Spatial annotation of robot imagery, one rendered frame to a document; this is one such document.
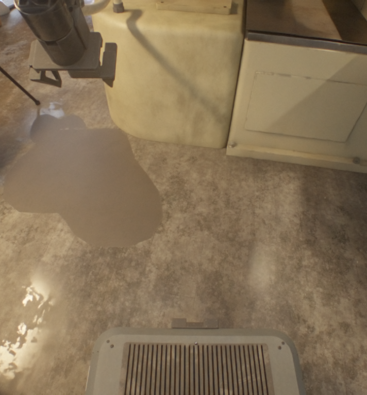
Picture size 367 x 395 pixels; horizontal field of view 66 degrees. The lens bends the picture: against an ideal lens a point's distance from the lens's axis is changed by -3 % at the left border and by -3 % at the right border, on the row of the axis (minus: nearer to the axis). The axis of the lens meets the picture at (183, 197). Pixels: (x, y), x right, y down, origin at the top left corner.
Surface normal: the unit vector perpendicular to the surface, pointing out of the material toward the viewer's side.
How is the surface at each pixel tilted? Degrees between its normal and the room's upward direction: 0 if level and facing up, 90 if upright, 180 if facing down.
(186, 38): 85
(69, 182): 0
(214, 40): 85
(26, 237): 0
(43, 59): 30
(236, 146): 0
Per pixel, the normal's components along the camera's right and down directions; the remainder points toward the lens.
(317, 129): -0.16, 0.76
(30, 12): 0.01, -0.17
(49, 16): 0.50, 0.85
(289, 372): 0.02, -0.64
